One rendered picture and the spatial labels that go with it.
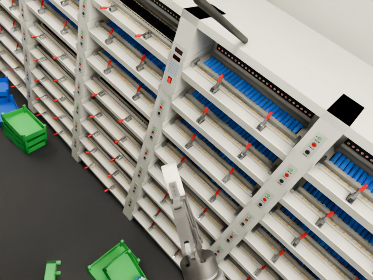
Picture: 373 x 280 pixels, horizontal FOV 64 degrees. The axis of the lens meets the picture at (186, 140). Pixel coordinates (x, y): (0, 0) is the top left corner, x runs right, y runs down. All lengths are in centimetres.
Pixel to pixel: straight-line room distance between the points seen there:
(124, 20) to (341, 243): 144
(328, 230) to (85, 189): 186
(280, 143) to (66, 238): 170
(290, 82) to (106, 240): 178
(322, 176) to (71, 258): 174
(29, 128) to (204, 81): 180
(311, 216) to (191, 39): 91
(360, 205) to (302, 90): 49
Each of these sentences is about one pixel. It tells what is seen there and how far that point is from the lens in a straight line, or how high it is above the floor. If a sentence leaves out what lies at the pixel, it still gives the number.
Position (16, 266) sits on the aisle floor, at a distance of 238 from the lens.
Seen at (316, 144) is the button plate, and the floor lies 158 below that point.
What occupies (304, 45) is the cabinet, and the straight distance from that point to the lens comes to 155.
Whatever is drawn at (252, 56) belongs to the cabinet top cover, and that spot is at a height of 171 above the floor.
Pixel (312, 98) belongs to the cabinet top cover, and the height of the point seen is 171.
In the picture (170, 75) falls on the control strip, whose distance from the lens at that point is 149.
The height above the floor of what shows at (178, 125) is 110.
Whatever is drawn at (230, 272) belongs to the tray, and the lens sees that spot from 201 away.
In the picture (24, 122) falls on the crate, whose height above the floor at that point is 16.
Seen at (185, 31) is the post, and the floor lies 163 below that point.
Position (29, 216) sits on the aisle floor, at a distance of 253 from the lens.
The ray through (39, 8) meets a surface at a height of 108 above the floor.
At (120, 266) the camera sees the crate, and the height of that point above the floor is 9.
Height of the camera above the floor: 221
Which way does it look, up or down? 43 degrees down
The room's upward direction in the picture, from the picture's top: 24 degrees clockwise
